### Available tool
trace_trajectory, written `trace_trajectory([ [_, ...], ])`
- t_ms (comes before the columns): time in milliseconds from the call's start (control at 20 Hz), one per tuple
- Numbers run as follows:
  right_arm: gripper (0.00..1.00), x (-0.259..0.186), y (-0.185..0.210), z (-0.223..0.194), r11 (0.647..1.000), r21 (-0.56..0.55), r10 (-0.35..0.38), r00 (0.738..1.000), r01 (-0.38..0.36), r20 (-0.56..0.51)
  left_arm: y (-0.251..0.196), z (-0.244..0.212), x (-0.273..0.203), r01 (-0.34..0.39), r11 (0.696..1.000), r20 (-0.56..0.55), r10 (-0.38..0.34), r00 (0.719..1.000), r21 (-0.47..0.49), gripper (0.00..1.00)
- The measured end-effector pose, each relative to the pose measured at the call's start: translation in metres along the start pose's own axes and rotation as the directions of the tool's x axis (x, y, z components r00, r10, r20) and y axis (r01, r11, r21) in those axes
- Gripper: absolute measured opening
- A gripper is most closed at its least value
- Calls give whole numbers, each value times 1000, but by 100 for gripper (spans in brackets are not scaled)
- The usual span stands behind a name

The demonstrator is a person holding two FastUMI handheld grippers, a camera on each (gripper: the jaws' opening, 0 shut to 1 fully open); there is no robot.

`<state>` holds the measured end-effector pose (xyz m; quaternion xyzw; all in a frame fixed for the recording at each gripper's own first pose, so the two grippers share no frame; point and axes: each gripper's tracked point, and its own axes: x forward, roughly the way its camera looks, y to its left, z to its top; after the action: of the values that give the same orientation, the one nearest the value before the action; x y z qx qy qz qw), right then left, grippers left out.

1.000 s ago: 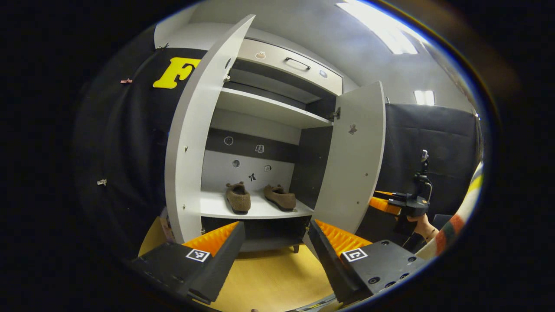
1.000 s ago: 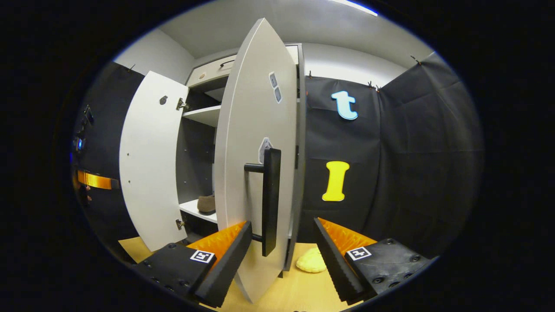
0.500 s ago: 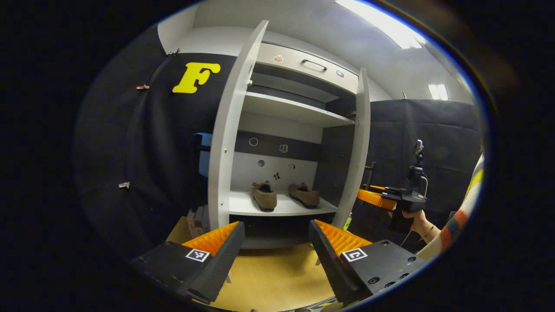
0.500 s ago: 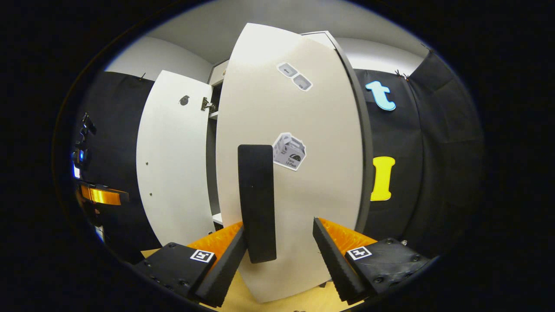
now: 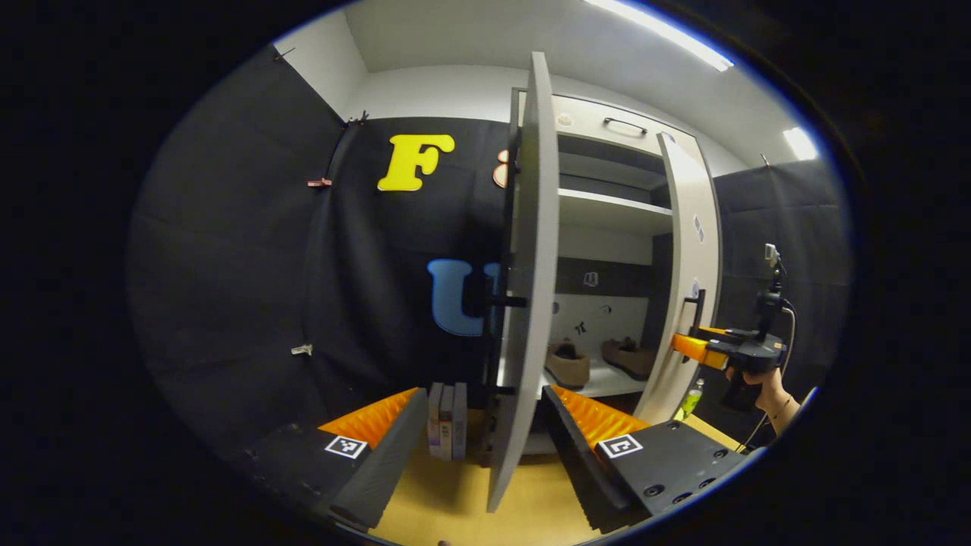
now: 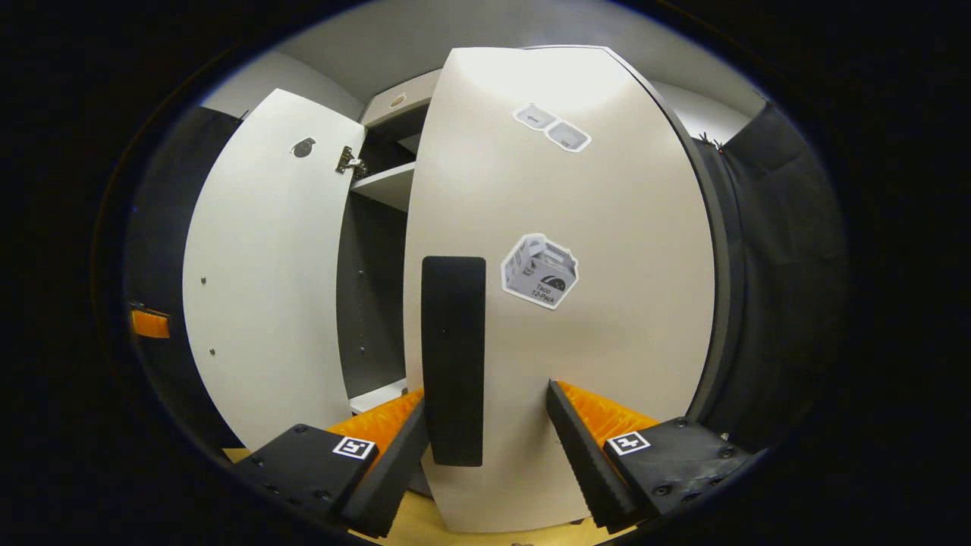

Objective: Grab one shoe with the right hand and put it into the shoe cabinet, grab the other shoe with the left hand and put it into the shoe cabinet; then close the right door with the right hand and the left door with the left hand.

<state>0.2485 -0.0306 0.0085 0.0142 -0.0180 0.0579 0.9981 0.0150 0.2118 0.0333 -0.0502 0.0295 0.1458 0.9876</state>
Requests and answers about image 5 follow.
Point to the green plastic bottle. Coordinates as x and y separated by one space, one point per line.
689 402

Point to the black backdrop cloth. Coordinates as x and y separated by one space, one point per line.
812 227
250 265

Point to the long ceiling light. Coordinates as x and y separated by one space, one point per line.
667 34

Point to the red clip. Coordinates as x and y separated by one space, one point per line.
319 182

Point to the silver clip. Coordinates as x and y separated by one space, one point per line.
301 349

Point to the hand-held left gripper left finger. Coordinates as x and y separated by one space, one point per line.
387 455

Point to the upright book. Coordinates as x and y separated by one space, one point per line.
434 421
460 421
447 425

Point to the beige cabinet drawer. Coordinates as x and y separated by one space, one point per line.
584 121

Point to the small ceiling light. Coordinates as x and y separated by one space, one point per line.
800 144

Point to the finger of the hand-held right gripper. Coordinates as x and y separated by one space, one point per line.
694 349
713 332

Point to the white cabinet door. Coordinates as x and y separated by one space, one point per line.
531 265
690 250

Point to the brown fuzzy shoe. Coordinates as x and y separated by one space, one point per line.
630 360
569 368

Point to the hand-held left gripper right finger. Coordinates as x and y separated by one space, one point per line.
580 455

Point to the white shoe cabinet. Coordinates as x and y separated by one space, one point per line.
607 212

